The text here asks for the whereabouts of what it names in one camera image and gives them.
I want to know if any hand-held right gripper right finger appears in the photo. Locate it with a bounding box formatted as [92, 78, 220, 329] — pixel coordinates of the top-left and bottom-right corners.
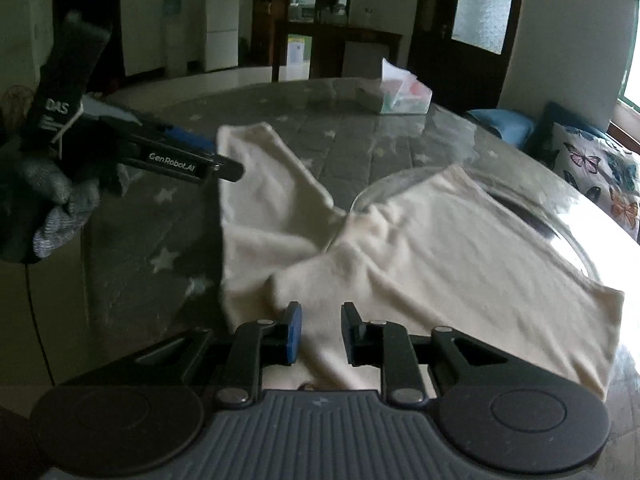
[341, 302, 576, 407]

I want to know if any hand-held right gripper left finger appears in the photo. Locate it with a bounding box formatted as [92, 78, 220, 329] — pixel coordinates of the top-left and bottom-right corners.
[62, 302, 305, 409]

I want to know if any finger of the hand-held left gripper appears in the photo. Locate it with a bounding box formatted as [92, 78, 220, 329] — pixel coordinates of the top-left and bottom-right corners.
[145, 121, 219, 155]
[120, 132, 246, 184]

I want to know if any cream long-sleeved garment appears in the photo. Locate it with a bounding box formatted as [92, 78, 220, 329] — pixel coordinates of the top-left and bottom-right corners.
[216, 122, 626, 403]

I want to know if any person's left hand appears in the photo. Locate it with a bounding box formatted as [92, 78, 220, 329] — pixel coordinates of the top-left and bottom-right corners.
[0, 155, 105, 263]

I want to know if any white refrigerator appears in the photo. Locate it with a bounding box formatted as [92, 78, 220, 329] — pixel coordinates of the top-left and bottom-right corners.
[204, 0, 242, 72]

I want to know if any green white carton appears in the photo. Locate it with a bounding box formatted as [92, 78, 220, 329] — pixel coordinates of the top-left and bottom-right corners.
[287, 34, 315, 67]

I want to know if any dark wooden sideboard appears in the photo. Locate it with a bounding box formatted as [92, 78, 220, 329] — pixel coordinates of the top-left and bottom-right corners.
[272, 20, 404, 83]

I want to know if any white tissue box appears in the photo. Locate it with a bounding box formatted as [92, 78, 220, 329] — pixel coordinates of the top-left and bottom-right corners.
[356, 57, 434, 116]

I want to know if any blue sofa cushion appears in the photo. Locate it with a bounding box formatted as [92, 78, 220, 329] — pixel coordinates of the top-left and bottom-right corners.
[465, 107, 536, 149]

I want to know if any teal sofa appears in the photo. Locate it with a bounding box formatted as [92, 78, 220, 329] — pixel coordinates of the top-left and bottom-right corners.
[525, 102, 617, 171]

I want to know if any butterfly print pillow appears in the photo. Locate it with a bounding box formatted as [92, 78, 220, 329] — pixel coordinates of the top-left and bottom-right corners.
[550, 122, 640, 243]

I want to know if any dark door with frosted glass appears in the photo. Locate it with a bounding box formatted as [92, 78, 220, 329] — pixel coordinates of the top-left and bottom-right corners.
[410, 0, 527, 106]

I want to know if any green framed window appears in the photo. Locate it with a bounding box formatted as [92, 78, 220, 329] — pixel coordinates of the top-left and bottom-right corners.
[614, 35, 640, 131]

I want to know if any black cable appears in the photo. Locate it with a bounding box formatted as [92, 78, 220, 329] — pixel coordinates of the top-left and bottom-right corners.
[24, 262, 56, 387]

